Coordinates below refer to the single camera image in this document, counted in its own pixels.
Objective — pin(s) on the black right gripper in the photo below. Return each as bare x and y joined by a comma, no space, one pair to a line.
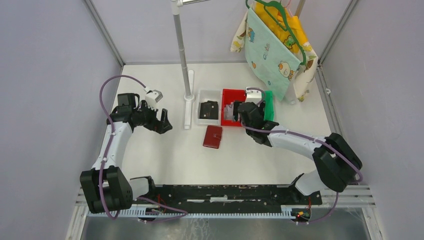
260,109

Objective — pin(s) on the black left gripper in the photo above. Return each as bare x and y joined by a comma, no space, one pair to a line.
161,126

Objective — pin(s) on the red leather card holder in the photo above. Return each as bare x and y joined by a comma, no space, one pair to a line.
213,137

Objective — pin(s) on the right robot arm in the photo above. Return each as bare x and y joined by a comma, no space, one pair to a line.
336,163

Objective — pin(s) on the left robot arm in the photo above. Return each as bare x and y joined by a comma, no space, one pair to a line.
105,187

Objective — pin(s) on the silver credit cards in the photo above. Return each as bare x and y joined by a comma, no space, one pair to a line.
228,112

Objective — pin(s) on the black credit cards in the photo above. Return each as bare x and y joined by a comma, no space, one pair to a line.
209,110

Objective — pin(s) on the green plastic bin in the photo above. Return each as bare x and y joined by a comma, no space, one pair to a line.
268,106

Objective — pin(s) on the red plastic bin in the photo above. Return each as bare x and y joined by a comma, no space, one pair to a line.
229,97

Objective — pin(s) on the white stand base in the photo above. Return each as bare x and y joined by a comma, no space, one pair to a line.
189,98

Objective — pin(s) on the white plastic bin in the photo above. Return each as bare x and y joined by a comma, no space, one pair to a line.
204,95

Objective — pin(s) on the mint cartoon cloth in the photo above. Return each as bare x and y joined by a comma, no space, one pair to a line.
270,60

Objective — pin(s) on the green clothes hanger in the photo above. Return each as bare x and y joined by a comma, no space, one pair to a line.
304,57

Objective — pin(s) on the yellow garment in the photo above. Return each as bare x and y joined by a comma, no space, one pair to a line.
285,26

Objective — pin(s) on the silver stand pole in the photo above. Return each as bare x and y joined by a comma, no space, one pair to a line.
175,5

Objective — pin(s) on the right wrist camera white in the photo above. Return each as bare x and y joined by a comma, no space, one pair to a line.
254,95

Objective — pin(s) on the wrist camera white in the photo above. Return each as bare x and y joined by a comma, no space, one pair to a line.
254,95
152,97

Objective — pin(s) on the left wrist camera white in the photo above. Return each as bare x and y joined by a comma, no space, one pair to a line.
152,97

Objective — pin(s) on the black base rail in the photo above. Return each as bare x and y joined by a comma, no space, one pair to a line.
231,199

